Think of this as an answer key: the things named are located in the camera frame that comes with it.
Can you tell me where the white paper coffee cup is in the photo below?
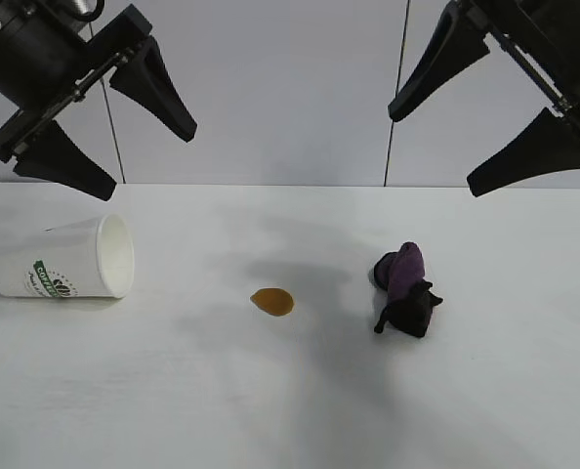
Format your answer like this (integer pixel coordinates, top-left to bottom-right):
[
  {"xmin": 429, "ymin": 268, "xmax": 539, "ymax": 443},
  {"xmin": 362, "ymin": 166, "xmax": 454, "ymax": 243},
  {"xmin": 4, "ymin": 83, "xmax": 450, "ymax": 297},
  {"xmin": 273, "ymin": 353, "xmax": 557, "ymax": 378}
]
[{"xmin": 0, "ymin": 212, "xmax": 136, "ymax": 300}]

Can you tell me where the purple and black cloth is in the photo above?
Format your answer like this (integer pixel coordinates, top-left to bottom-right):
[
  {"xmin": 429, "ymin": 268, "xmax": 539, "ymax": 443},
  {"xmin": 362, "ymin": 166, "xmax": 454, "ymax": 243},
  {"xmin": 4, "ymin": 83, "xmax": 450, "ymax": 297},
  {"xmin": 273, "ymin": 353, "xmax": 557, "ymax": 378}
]
[{"xmin": 369, "ymin": 240, "xmax": 444, "ymax": 338}]

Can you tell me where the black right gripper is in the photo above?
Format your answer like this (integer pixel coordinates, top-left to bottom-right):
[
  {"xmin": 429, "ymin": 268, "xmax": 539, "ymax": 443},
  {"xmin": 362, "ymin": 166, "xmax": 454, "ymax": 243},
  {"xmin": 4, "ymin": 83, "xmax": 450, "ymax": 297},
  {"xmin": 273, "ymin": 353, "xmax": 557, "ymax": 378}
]
[{"xmin": 387, "ymin": 0, "xmax": 580, "ymax": 199}]

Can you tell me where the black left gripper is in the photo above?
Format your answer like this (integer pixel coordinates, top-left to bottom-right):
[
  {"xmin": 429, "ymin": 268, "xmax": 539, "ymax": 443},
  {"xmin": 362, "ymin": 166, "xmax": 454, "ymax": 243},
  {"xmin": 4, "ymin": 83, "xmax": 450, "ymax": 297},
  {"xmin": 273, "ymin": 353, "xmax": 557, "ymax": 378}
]
[{"xmin": 0, "ymin": 0, "xmax": 199, "ymax": 202}]

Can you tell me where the brown coffee spill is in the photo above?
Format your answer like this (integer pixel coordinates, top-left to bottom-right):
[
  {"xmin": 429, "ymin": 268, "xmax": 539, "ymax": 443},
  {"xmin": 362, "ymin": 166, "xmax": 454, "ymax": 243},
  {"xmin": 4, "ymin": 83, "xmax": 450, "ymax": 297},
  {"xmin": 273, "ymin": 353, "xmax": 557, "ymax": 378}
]
[{"xmin": 249, "ymin": 287, "xmax": 296, "ymax": 318}]

